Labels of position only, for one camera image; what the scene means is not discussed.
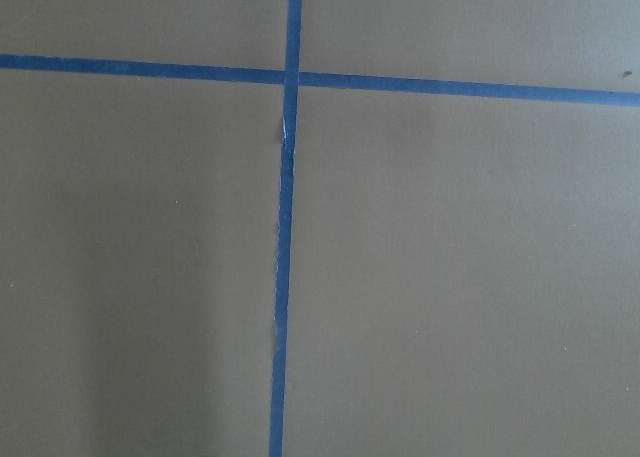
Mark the brown paper table cover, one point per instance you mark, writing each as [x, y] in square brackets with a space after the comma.
[319, 227]

